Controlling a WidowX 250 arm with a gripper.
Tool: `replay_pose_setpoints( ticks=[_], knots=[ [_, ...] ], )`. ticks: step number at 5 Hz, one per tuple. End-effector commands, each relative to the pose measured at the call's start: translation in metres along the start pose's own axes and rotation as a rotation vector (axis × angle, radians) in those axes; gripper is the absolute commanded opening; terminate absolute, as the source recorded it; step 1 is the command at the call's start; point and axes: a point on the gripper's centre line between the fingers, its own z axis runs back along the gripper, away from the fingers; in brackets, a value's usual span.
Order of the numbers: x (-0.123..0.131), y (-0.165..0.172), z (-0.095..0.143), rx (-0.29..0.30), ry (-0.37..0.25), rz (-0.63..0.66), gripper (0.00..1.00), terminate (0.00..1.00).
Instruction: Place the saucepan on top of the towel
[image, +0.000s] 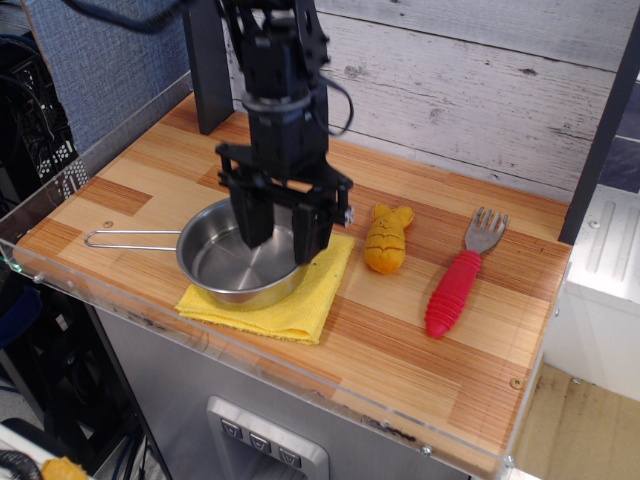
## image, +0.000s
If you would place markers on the red handled metal fork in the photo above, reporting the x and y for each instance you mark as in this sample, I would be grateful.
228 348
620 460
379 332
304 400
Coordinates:
448 300

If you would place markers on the white ribbed box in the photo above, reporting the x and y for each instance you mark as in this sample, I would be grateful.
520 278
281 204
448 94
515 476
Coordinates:
593 333

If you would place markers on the dark right vertical post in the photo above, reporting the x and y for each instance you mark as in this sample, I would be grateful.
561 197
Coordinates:
613 112

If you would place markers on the yellow object bottom left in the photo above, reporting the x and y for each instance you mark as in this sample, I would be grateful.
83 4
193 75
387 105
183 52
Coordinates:
62 469

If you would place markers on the black plastic crate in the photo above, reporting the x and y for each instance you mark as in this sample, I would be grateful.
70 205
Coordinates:
36 139

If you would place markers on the orange plush toy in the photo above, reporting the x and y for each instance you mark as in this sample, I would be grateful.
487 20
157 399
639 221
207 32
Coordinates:
385 244

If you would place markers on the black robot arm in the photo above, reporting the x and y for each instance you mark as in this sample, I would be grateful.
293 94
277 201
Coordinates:
281 48

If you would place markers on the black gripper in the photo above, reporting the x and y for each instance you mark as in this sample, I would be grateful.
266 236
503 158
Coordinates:
286 163

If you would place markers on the yellow folded towel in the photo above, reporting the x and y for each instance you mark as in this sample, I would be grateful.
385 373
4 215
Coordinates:
299 317

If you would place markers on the dark left vertical post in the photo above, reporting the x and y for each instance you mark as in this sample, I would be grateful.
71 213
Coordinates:
208 63

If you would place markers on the clear acrylic table guard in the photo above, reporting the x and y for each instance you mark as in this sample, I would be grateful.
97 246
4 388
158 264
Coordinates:
383 398

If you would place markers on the stainless steel saucepan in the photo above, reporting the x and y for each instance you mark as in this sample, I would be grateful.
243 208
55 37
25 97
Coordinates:
214 258

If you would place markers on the dark vertical post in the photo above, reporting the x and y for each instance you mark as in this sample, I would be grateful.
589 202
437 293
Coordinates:
613 112
208 63

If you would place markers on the silver button panel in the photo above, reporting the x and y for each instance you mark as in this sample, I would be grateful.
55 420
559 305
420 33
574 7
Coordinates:
251 447

